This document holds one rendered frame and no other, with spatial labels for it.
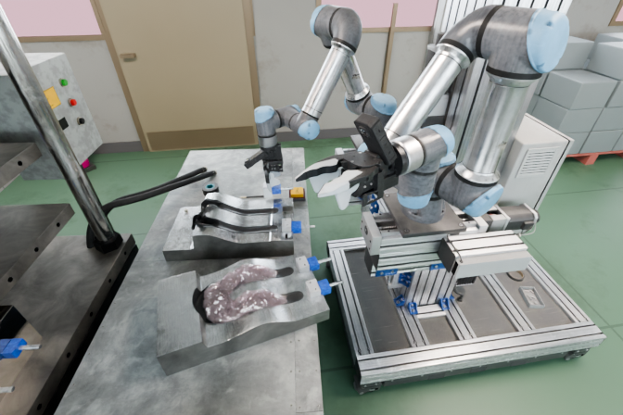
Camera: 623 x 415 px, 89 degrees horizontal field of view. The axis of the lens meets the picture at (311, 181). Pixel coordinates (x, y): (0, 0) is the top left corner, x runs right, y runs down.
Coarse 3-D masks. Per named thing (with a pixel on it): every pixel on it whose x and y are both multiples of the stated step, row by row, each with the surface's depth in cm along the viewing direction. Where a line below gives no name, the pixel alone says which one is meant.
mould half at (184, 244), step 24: (192, 216) 137; (216, 216) 126; (240, 216) 132; (264, 216) 133; (288, 216) 132; (168, 240) 125; (192, 240) 125; (216, 240) 119; (240, 240) 122; (264, 240) 121; (288, 240) 121
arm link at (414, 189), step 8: (400, 176) 74; (408, 176) 71; (416, 176) 69; (424, 176) 69; (432, 176) 69; (400, 184) 74; (408, 184) 72; (416, 184) 70; (424, 184) 70; (432, 184) 71; (400, 192) 75; (408, 192) 73; (416, 192) 72; (424, 192) 71; (432, 192) 73; (400, 200) 76; (408, 200) 74; (416, 200) 73; (424, 200) 73; (416, 208) 75
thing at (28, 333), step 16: (0, 320) 87; (16, 320) 91; (0, 336) 86; (16, 336) 91; (32, 336) 97; (0, 352) 86; (32, 352) 96; (0, 368) 86; (16, 368) 91; (0, 384) 86; (0, 400) 86
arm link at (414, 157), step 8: (408, 136) 64; (400, 144) 62; (408, 144) 62; (416, 144) 63; (408, 152) 61; (416, 152) 62; (408, 160) 62; (416, 160) 62; (408, 168) 62; (416, 168) 64
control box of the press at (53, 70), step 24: (0, 72) 102; (48, 72) 115; (72, 72) 128; (0, 96) 103; (48, 96) 115; (72, 96) 128; (0, 120) 108; (24, 120) 108; (72, 120) 127; (72, 144) 127; (96, 144) 142; (48, 168) 119
